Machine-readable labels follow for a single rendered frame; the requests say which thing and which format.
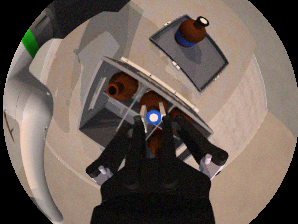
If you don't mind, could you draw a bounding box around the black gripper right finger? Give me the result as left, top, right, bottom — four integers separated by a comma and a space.
159, 102, 228, 188

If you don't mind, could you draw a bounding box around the grey divided crate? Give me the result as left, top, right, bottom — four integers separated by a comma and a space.
77, 56, 214, 158

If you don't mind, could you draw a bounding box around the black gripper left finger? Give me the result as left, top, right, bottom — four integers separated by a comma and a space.
86, 105, 148, 190

